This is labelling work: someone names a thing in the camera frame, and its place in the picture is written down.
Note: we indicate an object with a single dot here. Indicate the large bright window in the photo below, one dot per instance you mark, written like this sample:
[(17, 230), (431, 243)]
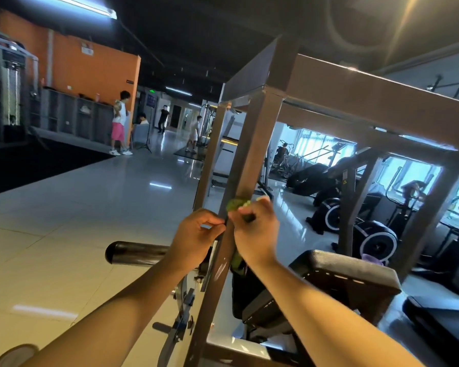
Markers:
[(398, 176), (314, 145)]

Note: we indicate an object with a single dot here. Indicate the black treadmill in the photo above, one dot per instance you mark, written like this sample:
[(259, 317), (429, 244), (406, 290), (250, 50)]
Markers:
[(440, 325)]

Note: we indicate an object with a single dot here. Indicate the person's left hand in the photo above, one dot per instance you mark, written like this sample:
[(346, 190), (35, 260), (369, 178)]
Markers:
[(195, 239)]

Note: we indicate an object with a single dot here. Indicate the black padded bench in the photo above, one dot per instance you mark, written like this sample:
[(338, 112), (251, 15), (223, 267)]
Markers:
[(344, 283)]

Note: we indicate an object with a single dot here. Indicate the person's right forearm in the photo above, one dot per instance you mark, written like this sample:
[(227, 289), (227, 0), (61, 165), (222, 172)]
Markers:
[(336, 317)]

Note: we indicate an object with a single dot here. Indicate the fluorescent tube light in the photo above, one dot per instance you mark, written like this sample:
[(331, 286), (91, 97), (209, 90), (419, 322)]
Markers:
[(80, 3), (178, 91)]

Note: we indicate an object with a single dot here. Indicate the person's right hand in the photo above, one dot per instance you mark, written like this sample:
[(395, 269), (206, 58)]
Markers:
[(254, 234)]

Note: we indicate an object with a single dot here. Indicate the green cleaning cloth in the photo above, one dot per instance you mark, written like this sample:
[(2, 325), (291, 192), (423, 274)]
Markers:
[(237, 204)]

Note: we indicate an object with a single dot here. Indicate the grey steel gym machine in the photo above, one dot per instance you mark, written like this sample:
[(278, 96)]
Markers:
[(367, 95)]

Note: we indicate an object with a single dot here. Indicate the person's left forearm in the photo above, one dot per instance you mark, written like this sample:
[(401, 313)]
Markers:
[(115, 321)]

